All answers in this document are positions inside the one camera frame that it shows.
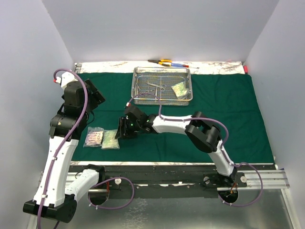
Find aluminium extrusion frame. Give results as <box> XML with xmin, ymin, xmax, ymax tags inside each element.
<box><xmin>26</xmin><ymin>62</ymin><xmax>294</xmax><ymax>229</ymax></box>

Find yellow handled pliers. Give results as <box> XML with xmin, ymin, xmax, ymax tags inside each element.
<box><xmin>148</xmin><ymin>59</ymin><xmax>172</xmax><ymax>67</ymax></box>

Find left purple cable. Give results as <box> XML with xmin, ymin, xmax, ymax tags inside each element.
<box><xmin>37</xmin><ymin>68</ymin><xmax>135</xmax><ymax>229</ymax></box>

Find green packet right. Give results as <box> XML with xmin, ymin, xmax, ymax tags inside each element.
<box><xmin>171</xmin><ymin>82</ymin><xmax>188</xmax><ymax>99</ymax></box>

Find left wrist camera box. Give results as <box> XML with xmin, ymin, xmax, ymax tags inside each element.
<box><xmin>53</xmin><ymin>72</ymin><xmax>78</xmax><ymax>90</ymax></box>

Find red marker at edge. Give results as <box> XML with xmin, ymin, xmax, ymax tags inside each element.
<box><xmin>244</xmin><ymin>65</ymin><xmax>248</xmax><ymax>74</ymax></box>

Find blue red pen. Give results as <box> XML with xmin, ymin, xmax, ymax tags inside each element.
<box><xmin>171</xmin><ymin>62</ymin><xmax>199</xmax><ymax>69</ymax></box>

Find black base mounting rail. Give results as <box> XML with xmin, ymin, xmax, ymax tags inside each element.
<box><xmin>69</xmin><ymin>164</ymin><xmax>277</xmax><ymax>199</ymax></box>

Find pink instrument packet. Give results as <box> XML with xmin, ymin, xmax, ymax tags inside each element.
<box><xmin>83</xmin><ymin>127</ymin><xmax>104</xmax><ymax>147</ymax></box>

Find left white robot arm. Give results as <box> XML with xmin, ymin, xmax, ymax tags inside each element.
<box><xmin>23</xmin><ymin>79</ymin><xmax>105</xmax><ymax>223</ymax></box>

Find metal mesh instrument tray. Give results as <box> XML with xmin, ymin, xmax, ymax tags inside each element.
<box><xmin>131</xmin><ymin>67</ymin><xmax>193</xmax><ymax>106</ymax></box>

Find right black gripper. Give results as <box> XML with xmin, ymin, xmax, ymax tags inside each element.
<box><xmin>114</xmin><ymin>116</ymin><xmax>141</xmax><ymax>140</ymax></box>

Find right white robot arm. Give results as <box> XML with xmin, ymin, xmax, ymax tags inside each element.
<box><xmin>115</xmin><ymin>103</ymin><xmax>237</xmax><ymax>187</ymax></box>

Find steel surgical scissors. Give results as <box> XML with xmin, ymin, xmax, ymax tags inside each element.
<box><xmin>146</xmin><ymin>82</ymin><xmax>166</xmax><ymax>96</ymax></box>

